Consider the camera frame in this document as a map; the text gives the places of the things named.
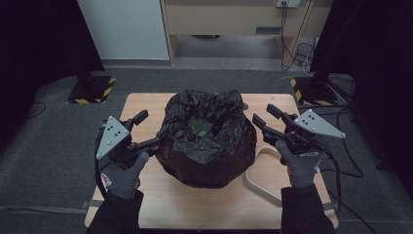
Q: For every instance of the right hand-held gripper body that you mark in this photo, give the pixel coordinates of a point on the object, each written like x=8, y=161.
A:
x=308, y=131

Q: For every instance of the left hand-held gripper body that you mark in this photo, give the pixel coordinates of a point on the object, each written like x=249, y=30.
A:
x=112, y=135

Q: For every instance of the black plastic garbage bag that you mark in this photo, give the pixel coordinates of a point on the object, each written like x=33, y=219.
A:
x=207, y=156

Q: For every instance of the person's right hand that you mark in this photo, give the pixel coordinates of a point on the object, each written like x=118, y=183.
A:
x=300, y=169

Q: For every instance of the person's left hand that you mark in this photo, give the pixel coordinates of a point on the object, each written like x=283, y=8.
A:
x=125, y=178

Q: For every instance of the striped black stand base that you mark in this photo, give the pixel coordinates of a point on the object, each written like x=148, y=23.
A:
x=92, y=91
x=313, y=92

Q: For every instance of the beige plastic loop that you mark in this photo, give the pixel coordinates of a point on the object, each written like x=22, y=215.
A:
x=259, y=182

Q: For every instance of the green item in bag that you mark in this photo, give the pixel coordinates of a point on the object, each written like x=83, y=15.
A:
x=199, y=126

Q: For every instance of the white cabinet panel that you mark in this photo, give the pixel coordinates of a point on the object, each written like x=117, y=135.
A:
x=123, y=29

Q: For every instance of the black curtain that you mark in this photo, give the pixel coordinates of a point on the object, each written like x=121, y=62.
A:
x=35, y=55
x=380, y=71

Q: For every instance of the light wooden desk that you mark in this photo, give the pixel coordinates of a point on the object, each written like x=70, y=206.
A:
x=227, y=18

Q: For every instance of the white wall socket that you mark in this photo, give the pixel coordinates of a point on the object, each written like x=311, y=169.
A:
x=288, y=3

